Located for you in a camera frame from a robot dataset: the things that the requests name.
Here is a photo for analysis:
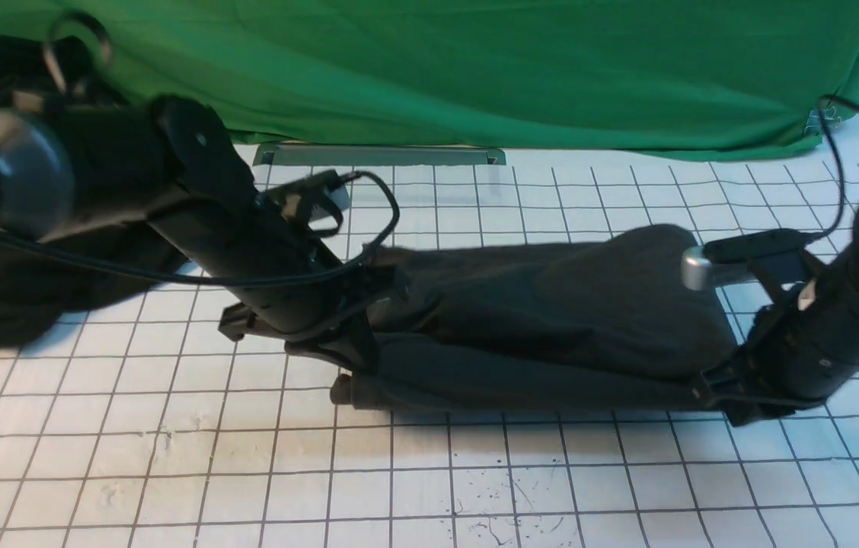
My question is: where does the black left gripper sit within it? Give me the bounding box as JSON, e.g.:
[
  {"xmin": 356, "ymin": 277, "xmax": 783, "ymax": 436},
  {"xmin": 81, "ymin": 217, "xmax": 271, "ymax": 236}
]
[{"xmin": 148, "ymin": 199, "xmax": 407, "ymax": 374}]

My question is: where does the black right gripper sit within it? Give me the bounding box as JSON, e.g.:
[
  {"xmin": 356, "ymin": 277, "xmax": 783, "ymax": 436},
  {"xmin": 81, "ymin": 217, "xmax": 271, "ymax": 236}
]
[{"xmin": 695, "ymin": 275, "xmax": 859, "ymax": 427}]

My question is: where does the gray long sleeve shirt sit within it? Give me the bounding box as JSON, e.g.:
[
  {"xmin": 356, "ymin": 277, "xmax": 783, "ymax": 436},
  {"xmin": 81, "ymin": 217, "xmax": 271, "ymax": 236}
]
[{"xmin": 330, "ymin": 225, "xmax": 736, "ymax": 412}]

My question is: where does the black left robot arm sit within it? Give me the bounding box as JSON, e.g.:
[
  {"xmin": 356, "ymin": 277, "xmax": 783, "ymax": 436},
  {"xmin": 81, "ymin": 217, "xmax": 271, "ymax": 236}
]
[{"xmin": 0, "ymin": 94, "xmax": 407, "ymax": 371}]

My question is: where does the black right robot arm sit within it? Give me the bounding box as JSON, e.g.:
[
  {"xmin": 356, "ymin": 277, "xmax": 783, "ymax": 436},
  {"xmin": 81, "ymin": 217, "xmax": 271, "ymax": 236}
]
[{"xmin": 330, "ymin": 207, "xmax": 859, "ymax": 426}]

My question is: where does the gray metal bar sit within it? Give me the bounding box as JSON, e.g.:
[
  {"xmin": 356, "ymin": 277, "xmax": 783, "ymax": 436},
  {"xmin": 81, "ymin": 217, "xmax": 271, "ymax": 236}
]
[{"xmin": 252, "ymin": 142, "xmax": 506, "ymax": 167}]

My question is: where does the metal binder clip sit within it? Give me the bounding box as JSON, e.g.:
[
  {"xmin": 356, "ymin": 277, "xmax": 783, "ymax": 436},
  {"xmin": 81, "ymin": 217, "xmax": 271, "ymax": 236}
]
[{"xmin": 804, "ymin": 105, "xmax": 843, "ymax": 135}]

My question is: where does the green backdrop cloth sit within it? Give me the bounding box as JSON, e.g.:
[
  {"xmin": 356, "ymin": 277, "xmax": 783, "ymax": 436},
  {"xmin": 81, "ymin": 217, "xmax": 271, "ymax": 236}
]
[{"xmin": 0, "ymin": 1, "xmax": 859, "ymax": 161}]

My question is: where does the black crumpled cloth pile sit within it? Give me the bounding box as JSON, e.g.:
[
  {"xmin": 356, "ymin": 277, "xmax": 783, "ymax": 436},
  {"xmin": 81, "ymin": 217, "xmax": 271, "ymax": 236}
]
[{"xmin": 0, "ymin": 35, "xmax": 187, "ymax": 348}]

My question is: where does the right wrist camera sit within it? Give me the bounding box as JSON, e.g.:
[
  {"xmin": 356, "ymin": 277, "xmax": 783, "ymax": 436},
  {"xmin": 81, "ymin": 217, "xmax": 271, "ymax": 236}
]
[{"xmin": 681, "ymin": 228, "xmax": 826, "ymax": 292}]

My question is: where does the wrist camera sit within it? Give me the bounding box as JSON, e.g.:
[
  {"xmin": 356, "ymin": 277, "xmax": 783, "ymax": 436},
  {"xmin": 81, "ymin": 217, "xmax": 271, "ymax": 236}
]
[
  {"xmin": 261, "ymin": 170, "xmax": 352, "ymax": 233},
  {"xmin": 681, "ymin": 228, "xmax": 826, "ymax": 292}
]

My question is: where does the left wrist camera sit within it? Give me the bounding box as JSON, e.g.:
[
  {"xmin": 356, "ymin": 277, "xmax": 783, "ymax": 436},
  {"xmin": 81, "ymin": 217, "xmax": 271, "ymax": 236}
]
[{"xmin": 261, "ymin": 170, "xmax": 352, "ymax": 233}]

